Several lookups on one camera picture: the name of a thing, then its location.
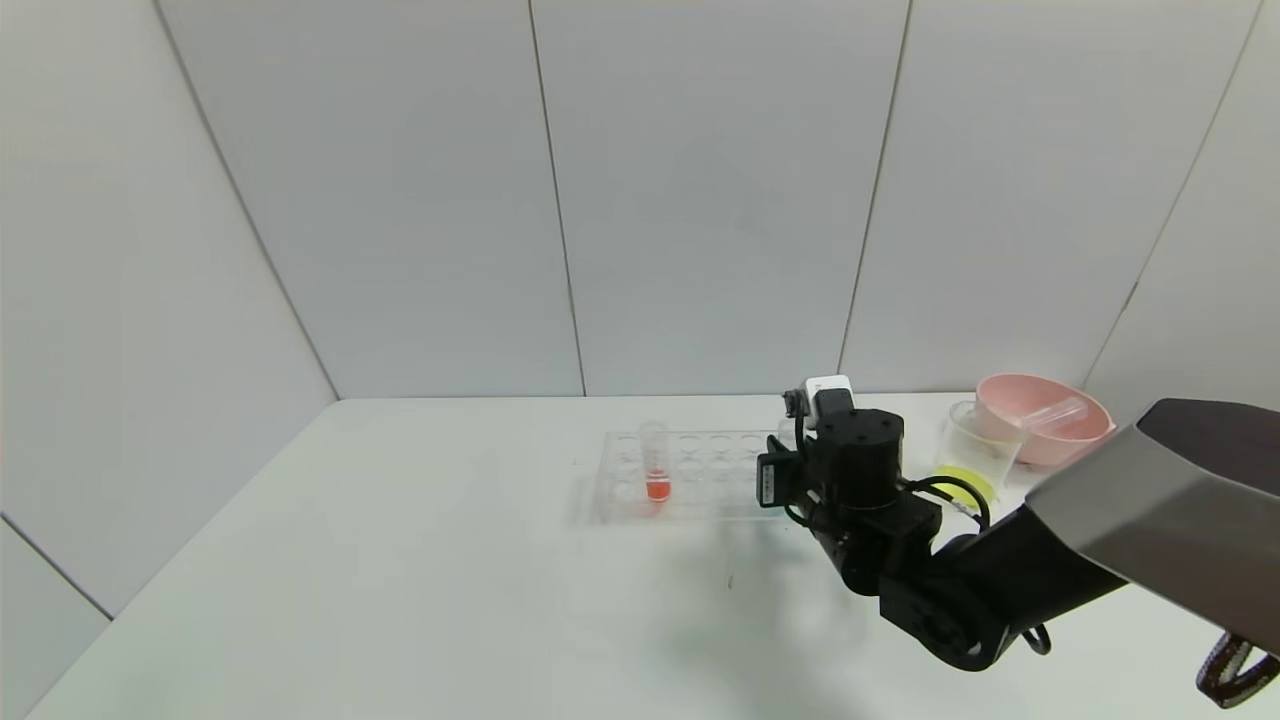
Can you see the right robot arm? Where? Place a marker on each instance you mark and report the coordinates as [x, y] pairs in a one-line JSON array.
[[1150, 510]]

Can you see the yellow pigment test tube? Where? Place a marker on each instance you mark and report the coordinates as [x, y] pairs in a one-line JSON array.
[[1055, 415]]

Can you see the clear plastic beaker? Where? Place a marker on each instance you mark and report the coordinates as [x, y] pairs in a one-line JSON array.
[[975, 445]]

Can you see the red pigment test tube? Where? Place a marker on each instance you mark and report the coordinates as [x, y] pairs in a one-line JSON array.
[[657, 488]]

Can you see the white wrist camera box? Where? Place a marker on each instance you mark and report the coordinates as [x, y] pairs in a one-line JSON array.
[[828, 385]]

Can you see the pink bowl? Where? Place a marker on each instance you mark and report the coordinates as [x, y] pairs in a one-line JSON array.
[[1060, 450]]

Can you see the clear plastic test tube rack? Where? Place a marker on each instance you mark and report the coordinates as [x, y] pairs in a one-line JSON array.
[[700, 490]]

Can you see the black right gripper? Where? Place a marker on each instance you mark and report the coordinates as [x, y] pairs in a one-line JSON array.
[[771, 482]]

